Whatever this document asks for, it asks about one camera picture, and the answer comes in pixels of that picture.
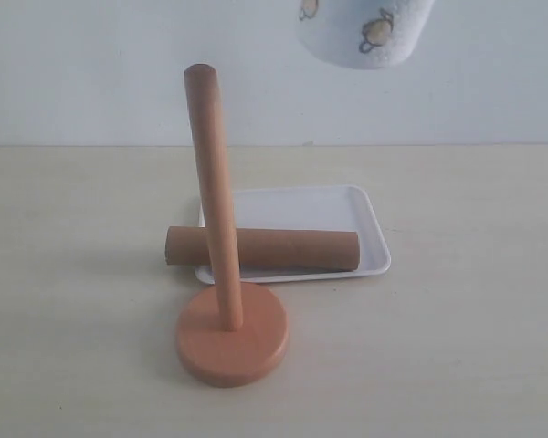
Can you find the brown cardboard tube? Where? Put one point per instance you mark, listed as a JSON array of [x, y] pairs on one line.
[[269, 248]]

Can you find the patterned white paper towel roll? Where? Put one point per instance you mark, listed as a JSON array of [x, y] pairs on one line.
[[362, 34]]

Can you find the wooden paper towel holder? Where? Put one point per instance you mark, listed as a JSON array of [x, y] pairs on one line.
[[232, 333]]

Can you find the white plastic tray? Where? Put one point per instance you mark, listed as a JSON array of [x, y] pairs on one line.
[[341, 207]]

